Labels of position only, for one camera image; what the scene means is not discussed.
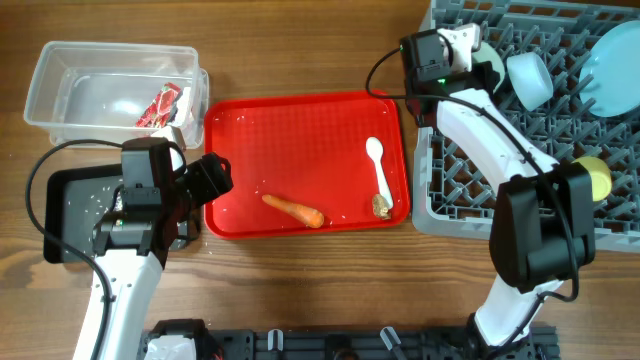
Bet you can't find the green bowl with rice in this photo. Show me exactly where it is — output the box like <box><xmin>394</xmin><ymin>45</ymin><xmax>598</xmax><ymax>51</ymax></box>
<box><xmin>472</xmin><ymin>41</ymin><xmax>506</xmax><ymax>92</ymax></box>

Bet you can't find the light blue bowl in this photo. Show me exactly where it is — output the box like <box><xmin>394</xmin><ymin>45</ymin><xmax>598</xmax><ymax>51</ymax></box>
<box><xmin>506</xmin><ymin>52</ymin><xmax>553</xmax><ymax>111</ymax></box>

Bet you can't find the red snack wrapper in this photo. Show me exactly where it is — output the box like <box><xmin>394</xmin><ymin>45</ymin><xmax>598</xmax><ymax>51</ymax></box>
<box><xmin>135</xmin><ymin>82</ymin><xmax>182</xmax><ymax>128</ymax></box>

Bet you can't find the orange carrot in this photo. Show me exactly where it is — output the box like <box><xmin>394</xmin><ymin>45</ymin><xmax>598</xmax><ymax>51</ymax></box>
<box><xmin>262</xmin><ymin>194</ymin><xmax>324</xmax><ymax>228</ymax></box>

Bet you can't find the white plastic spoon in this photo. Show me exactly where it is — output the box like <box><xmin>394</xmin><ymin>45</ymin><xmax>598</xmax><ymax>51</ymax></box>
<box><xmin>366</xmin><ymin>137</ymin><xmax>393</xmax><ymax>208</ymax></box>

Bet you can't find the light blue plate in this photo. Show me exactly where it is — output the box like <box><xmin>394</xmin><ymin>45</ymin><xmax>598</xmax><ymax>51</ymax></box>
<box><xmin>579</xmin><ymin>20</ymin><xmax>639</xmax><ymax>117</ymax></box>

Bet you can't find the yellow plastic cup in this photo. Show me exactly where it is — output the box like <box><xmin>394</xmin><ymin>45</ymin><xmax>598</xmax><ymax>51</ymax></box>
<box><xmin>575</xmin><ymin>156</ymin><xmax>613</xmax><ymax>202</ymax></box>

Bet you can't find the brown food scrap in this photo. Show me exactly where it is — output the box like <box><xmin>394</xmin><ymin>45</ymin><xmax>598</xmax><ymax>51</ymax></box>
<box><xmin>372</xmin><ymin>194</ymin><xmax>391</xmax><ymax>220</ymax></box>

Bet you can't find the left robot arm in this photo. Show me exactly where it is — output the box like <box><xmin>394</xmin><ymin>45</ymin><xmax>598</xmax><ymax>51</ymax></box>
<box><xmin>73</xmin><ymin>150</ymin><xmax>233</xmax><ymax>359</ymax></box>

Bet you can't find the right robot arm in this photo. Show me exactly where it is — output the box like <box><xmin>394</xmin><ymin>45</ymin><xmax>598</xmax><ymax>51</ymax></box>
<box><xmin>405</xmin><ymin>60</ymin><xmax>595</xmax><ymax>359</ymax></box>

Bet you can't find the grey dishwasher rack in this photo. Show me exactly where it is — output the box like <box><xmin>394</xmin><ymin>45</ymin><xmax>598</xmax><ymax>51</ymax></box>
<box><xmin>412</xmin><ymin>0</ymin><xmax>639</xmax><ymax>253</ymax></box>

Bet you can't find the red serving tray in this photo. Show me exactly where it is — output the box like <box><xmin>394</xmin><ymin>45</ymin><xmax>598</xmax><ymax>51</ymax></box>
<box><xmin>204</xmin><ymin>91</ymin><xmax>411</xmax><ymax>240</ymax></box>

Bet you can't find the black plastic tray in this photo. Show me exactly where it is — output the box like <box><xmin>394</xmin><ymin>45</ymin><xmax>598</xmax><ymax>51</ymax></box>
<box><xmin>45</xmin><ymin>163</ymin><xmax>217</xmax><ymax>263</ymax></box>

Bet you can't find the clear plastic bin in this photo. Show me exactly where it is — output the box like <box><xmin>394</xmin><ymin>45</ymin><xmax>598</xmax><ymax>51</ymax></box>
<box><xmin>23</xmin><ymin>41</ymin><xmax>210</xmax><ymax>149</ymax></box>

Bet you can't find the left black cable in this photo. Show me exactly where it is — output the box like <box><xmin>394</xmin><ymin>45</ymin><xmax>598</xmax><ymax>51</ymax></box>
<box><xmin>24</xmin><ymin>138</ymin><xmax>124</xmax><ymax>360</ymax></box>

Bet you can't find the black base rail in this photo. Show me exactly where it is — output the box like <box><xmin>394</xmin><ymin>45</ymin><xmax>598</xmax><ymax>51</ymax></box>
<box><xmin>210</xmin><ymin>326</ymin><xmax>561</xmax><ymax>360</ymax></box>

